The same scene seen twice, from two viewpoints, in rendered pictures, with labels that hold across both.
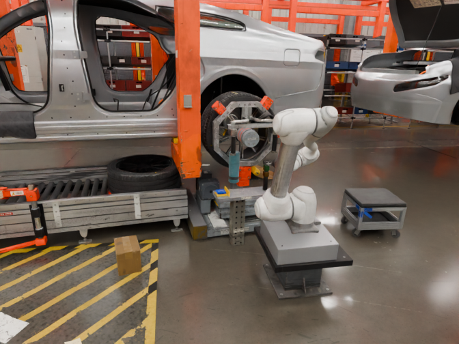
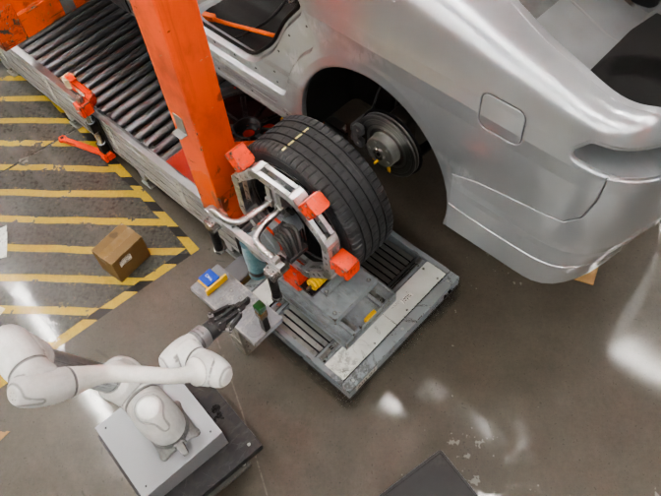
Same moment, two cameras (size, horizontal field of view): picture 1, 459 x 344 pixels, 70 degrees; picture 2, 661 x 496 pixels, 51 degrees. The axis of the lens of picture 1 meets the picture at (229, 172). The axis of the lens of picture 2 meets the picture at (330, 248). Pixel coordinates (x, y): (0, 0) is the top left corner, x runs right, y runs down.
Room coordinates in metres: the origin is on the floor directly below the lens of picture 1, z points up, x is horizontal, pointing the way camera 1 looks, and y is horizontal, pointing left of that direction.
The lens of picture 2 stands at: (2.15, -1.69, 3.08)
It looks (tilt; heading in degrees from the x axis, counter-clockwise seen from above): 56 degrees down; 66
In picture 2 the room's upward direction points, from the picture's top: 7 degrees counter-clockwise
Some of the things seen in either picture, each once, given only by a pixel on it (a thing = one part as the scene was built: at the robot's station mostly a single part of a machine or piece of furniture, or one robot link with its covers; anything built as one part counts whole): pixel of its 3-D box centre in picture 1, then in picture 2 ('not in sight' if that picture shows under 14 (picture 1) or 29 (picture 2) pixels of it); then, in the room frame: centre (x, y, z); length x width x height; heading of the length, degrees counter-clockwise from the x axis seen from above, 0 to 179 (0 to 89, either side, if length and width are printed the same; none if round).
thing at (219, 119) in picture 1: (244, 134); (285, 222); (2.68, -0.12, 0.85); 0.54 x 0.07 x 0.54; 107
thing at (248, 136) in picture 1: (247, 136); (273, 233); (2.61, -0.14, 0.85); 0.21 x 0.14 x 0.14; 17
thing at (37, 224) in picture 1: (36, 215); (94, 128); (2.20, 1.44, 0.30); 0.09 x 0.05 x 0.50; 107
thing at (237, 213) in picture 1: (237, 220); (240, 323); (2.38, -0.07, 0.21); 0.10 x 0.10 x 0.42; 17
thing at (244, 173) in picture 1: (241, 174); (301, 265); (2.72, -0.11, 0.48); 0.16 x 0.12 x 0.17; 17
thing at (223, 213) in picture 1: (240, 203); (333, 291); (2.86, -0.11, 0.13); 0.50 x 0.36 x 0.10; 107
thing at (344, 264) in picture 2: not in sight; (344, 265); (2.78, -0.42, 0.85); 0.09 x 0.08 x 0.07; 107
